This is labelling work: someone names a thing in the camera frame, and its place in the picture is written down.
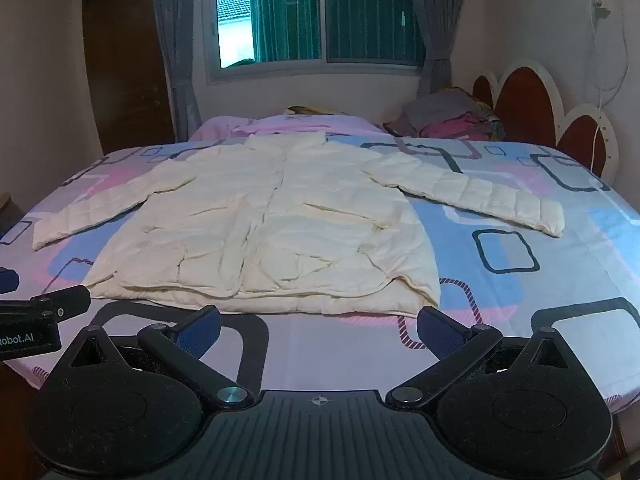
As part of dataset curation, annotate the pile of clothes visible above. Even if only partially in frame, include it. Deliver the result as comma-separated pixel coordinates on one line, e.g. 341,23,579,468
384,88,506,143

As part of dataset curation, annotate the wooden bedside table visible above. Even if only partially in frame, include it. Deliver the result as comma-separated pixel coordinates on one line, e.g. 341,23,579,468
0,192,24,237

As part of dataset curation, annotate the grey curtain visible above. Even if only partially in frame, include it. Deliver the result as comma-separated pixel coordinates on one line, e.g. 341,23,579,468
404,0,472,97
150,0,207,142

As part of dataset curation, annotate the window with teal blinds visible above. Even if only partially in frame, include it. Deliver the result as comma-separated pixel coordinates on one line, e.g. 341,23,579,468
204,0,429,85

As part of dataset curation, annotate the white cable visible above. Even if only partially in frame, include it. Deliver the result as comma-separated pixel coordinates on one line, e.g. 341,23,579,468
582,7,632,173

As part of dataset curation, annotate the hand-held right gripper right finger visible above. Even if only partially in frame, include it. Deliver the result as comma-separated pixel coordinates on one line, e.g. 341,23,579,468
385,306,577,409

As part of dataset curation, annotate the bed with patterned sheet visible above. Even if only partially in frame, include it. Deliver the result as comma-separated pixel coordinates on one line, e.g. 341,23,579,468
0,114,640,413

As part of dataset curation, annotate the white and brown headboard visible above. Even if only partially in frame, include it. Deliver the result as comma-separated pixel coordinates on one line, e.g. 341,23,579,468
472,58,616,179

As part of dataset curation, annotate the brown wooden wardrobe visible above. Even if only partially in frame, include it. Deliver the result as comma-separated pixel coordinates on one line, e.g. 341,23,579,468
81,0,176,157

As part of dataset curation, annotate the white quilted puffer jacket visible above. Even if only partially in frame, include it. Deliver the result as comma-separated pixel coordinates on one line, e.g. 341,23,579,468
32,130,566,317

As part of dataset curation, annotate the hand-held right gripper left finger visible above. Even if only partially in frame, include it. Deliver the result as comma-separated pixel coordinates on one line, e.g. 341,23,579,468
62,305,254,409

